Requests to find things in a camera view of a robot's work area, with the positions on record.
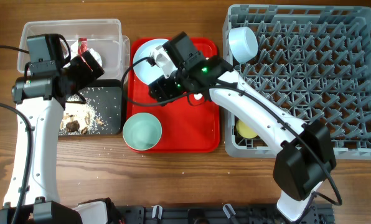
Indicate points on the red strawberry snack wrapper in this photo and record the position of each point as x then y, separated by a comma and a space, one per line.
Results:
82, 45

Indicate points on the cream plastic spoon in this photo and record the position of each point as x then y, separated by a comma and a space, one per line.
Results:
198, 96

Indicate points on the yellow plastic cup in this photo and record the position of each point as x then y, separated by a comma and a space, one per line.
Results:
245, 131

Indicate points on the red serving tray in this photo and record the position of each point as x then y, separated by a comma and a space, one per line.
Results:
188, 125

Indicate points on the black food waste tray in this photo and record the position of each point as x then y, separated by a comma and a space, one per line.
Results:
107, 105

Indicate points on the white napkin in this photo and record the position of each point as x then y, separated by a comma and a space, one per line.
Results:
95, 56

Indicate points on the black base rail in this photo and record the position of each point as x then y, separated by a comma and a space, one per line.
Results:
252, 214

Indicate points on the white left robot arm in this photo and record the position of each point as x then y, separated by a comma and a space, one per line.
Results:
32, 196

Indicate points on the rice and food scraps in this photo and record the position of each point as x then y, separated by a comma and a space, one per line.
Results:
79, 116

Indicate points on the clear plastic waste bin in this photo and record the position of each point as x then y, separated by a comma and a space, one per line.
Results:
104, 37

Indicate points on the mint green bowl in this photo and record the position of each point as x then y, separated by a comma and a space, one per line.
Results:
142, 131

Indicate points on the blue bowl with rice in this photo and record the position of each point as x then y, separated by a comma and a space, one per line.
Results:
243, 44

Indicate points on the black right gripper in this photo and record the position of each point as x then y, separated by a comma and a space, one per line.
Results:
162, 89

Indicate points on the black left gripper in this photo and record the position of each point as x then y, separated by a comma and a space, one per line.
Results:
88, 76

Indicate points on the light blue plate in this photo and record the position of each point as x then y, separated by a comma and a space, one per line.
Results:
144, 71

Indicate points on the grey dishwasher rack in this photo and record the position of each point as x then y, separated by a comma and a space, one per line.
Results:
315, 63

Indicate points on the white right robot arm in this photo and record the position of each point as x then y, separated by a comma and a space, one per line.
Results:
304, 151

